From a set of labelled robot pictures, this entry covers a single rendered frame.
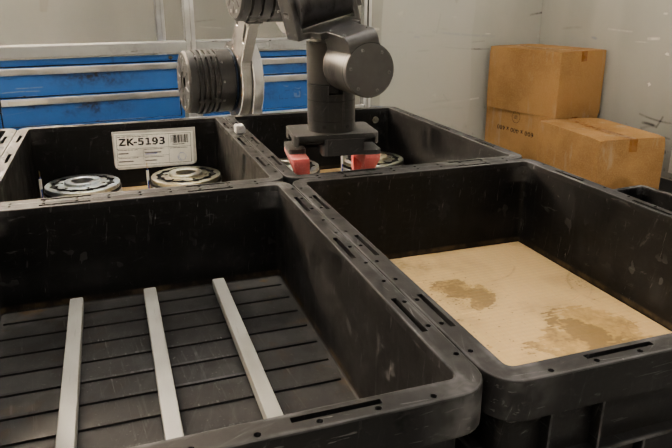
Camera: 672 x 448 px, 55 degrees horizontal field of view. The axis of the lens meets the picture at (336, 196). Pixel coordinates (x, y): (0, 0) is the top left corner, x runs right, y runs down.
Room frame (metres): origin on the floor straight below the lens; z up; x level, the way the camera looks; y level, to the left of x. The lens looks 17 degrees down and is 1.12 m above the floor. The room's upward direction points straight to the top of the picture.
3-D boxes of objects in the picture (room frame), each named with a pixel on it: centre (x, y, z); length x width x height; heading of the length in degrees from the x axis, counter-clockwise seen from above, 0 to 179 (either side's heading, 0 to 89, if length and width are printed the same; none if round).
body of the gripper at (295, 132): (0.77, 0.01, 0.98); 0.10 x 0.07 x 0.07; 103
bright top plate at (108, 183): (0.88, 0.36, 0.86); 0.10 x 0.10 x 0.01
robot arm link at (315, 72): (0.76, 0.00, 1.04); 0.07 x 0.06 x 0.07; 25
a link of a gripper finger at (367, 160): (0.77, -0.01, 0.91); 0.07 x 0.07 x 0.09; 13
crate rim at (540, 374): (0.51, -0.16, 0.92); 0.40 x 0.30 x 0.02; 19
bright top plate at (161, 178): (0.92, 0.22, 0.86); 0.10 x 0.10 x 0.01
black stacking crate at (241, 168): (0.79, 0.26, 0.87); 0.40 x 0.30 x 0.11; 19
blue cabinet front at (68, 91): (2.60, 0.98, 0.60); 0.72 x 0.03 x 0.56; 115
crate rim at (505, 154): (0.89, -0.02, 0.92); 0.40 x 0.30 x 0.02; 19
